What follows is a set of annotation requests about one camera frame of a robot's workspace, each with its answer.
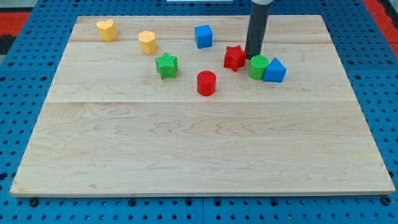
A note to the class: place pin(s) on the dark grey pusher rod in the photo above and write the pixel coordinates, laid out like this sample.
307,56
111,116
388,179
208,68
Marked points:
257,27

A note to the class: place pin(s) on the red star block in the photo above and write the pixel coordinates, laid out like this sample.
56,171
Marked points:
234,58

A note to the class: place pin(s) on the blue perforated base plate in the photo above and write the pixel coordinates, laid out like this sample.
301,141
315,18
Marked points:
28,69

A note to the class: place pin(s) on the blue cube block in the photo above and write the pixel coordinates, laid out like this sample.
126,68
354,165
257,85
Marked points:
203,36

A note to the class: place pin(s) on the blue triangle block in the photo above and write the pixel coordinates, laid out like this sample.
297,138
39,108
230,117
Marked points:
275,72

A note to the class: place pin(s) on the yellow heart block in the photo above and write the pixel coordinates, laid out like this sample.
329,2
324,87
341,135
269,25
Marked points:
107,30

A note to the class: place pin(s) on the wooden board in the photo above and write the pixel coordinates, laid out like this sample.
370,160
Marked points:
111,127

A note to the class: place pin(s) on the red cylinder block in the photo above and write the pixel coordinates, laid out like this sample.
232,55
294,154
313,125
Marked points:
206,83

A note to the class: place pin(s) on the yellow hexagon block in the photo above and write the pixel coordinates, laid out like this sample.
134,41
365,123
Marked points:
147,42

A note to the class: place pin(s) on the green star block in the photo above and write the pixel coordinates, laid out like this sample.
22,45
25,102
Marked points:
166,66

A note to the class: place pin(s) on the green cylinder block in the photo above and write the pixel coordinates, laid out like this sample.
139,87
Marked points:
257,67

